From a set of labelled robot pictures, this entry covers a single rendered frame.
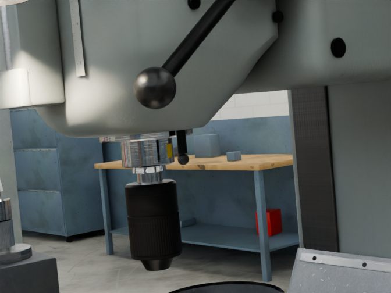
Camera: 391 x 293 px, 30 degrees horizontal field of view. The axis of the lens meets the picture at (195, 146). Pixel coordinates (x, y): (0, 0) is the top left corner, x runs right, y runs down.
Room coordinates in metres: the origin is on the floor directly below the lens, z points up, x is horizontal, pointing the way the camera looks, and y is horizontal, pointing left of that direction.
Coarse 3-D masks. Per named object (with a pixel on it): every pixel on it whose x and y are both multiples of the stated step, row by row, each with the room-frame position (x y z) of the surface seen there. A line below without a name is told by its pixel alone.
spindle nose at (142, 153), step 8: (120, 144) 0.65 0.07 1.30; (128, 144) 0.64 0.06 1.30; (136, 144) 0.64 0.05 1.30; (144, 144) 0.64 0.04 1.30; (152, 144) 0.64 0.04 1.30; (160, 144) 0.64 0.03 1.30; (128, 152) 0.64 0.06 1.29; (136, 152) 0.64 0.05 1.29; (144, 152) 0.64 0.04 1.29; (152, 152) 0.64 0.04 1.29; (160, 152) 0.64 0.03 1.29; (128, 160) 0.64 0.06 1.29; (136, 160) 0.64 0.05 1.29; (144, 160) 0.64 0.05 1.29; (152, 160) 0.64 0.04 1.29; (160, 160) 0.64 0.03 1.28; (168, 160) 0.65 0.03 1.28
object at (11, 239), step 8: (0, 208) 0.96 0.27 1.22; (8, 208) 0.98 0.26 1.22; (0, 216) 0.96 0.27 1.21; (8, 216) 0.97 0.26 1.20; (0, 224) 0.96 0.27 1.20; (8, 224) 0.97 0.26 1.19; (0, 232) 0.96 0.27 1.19; (8, 232) 0.97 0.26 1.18; (0, 240) 0.96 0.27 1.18; (8, 240) 0.97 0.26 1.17; (0, 248) 0.96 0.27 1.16; (8, 248) 0.97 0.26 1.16
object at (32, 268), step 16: (0, 256) 0.94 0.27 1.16; (16, 256) 0.95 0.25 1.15; (32, 256) 0.98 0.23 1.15; (48, 256) 0.97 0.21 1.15; (0, 272) 0.92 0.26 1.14; (16, 272) 0.93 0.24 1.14; (32, 272) 0.95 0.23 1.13; (48, 272) 0.96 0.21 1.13; (0, 288) 0.92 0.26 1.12; (16, 288) 0.93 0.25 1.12; (32, 288) 0.94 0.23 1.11; (48, 288) 0.96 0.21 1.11
